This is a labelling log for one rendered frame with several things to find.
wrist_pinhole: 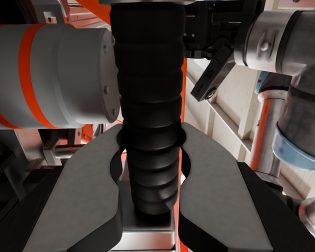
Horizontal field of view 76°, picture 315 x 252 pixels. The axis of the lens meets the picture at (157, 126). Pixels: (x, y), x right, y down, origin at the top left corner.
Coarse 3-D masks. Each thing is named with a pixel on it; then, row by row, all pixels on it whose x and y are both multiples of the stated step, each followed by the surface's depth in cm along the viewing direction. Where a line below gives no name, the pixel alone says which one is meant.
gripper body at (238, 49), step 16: (208, 0) 28; (224, 0) 29; (240, 0) 28; (256, 0) 26; (192, 16) 30; (208, 16) 29; (224, 16) 29; (240, 16) 27; (192, 32) 32; (208, 32) 31; (224, 32) 30; (240, 32) 27; (192, 48) 32; (208, 48) 32; (240, 48) 27; (240, 64) 30
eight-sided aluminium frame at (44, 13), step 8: (32, 0) 43; (40, 0) 43; (48, 0) 43; (56, 0) 43; (64, 0) 45; (40, 8) 44; (48, 8) 44; (56, 8) 44; (64, 8) 45; (40, 16) 45; (48, 16) 46; (56, 16) 45; (64, 16) 45; (64, 128) 54; (72, 128) 51; (80, 128) 54; (56, 136) 50; (64, 136) 53; (72, 136) 50; (80, 136) 54; (64, 144) 53; (64, 160) 49
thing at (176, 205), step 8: (184, 64) 66; (184, 72) 67; (184, 80) 69; (184, 88) 70; (184, 96) 72; (184, 104) 73; (176, 208) 102; (176, 216) 105; (176, 224) 108; (176, 232) 112; (176, 240) 116; (176, 248) 120
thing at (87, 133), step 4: (88, 124) 60; (92, 124) 63; (68, 128) 55; (84, 128) 56; (88, 128) 59; (92, 128) 63; (84, 132) 56; (88, 132) 59; (92, 132) 63; (84, 136) 56; (88, 136) 59; (84, 140) 56; (88, 140) 59
